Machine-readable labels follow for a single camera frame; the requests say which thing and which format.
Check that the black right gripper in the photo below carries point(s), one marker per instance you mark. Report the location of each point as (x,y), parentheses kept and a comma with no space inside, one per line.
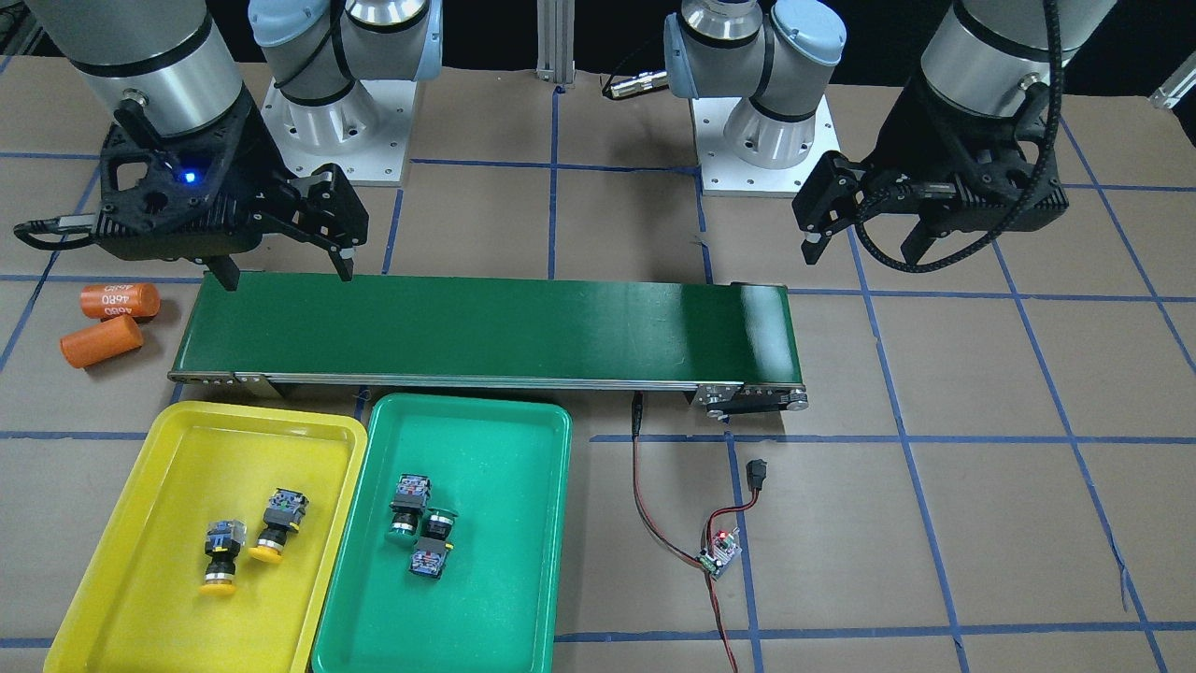
(258,148)

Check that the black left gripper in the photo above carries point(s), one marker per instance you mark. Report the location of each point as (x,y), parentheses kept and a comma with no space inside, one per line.
(944,131)

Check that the orange cylinder marked 4680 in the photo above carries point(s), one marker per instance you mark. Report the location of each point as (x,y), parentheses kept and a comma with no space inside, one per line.
(141,300)

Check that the plain orange cylinder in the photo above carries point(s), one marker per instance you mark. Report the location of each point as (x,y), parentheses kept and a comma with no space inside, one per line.
(101,341)

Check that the yellow push button switch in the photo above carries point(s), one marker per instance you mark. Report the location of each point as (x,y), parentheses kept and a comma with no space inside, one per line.
(282,516)

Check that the green push button switch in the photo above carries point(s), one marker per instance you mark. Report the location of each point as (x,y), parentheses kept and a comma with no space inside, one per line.
(432,548)

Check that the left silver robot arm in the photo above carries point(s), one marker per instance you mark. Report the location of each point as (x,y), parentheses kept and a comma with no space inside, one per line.
(779,62)

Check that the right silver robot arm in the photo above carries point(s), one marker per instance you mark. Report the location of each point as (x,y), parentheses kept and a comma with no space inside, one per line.
(171,55)

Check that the green conveyor belt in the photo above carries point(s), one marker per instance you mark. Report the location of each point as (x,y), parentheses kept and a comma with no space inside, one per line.
(730,348)

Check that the green plastic tray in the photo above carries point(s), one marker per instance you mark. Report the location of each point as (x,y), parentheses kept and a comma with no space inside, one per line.
(451,553)

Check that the small controller circuit board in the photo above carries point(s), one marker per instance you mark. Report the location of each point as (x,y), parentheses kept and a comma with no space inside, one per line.
(720,553)

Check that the yellow plastic tray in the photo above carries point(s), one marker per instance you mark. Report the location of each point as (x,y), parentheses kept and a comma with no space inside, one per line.
(138,608)

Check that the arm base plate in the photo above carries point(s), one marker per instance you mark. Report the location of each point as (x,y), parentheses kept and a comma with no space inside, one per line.
(367,133)
(777,167)

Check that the black cable connector plug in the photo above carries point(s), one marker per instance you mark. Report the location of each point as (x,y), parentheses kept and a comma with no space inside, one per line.
(755,473)

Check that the aluminium frame post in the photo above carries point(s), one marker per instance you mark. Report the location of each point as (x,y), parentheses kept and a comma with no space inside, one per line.
(555,42)

